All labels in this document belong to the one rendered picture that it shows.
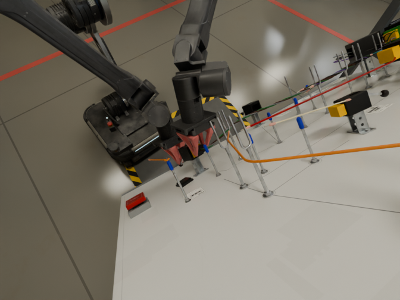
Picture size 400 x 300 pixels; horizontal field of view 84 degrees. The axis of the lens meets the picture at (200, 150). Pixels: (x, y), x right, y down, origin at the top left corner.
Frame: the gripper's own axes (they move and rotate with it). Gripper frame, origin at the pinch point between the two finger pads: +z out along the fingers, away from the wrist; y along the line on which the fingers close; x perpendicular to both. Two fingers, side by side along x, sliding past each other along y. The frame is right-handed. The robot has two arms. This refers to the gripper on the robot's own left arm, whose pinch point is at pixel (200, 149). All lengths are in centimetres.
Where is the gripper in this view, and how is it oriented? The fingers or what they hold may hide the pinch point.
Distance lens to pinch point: 59.2
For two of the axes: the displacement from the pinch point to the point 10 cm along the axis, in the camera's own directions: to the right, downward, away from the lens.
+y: 7.4, -4.6, 5.0
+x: -6.5, -2.9, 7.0
